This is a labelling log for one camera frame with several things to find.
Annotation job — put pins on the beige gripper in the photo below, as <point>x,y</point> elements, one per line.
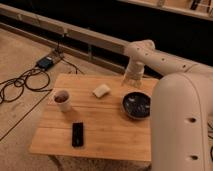
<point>134,73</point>

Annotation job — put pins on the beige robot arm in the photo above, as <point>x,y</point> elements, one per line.
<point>181,103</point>

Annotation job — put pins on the dark ceramic bowl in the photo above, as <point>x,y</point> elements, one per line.
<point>136,105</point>

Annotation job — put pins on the pale sponge block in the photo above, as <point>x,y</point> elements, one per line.
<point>101,90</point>

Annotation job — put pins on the wooden table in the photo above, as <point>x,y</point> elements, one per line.
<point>108,132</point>

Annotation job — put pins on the white paper cup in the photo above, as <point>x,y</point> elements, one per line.
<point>62,99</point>

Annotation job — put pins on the black rectangular phone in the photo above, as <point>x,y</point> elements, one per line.
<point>77,134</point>

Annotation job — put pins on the black power adapter box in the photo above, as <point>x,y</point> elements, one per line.
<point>45,63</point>

